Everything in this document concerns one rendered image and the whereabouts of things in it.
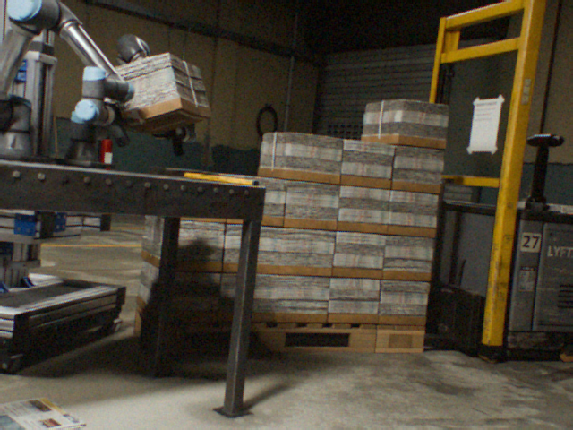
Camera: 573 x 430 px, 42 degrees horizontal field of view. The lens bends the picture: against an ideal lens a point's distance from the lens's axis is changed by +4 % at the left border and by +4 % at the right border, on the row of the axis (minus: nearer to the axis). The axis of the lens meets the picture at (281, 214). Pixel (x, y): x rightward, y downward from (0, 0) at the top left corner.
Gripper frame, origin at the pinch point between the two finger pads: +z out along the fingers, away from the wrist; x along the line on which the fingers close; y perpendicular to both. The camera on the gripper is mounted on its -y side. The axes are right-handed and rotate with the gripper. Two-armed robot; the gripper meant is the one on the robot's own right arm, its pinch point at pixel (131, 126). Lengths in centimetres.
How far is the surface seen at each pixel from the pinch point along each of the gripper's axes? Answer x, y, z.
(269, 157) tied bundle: -31, -17, 86
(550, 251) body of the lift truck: -151, -100, 144
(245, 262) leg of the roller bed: -40, -63, -27
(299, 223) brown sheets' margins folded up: -41, -54, 72
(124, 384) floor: 22, -96, -14
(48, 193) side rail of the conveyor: -9, -30, -87
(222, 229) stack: -10, -47, 48
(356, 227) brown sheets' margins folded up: -64, -62, 91
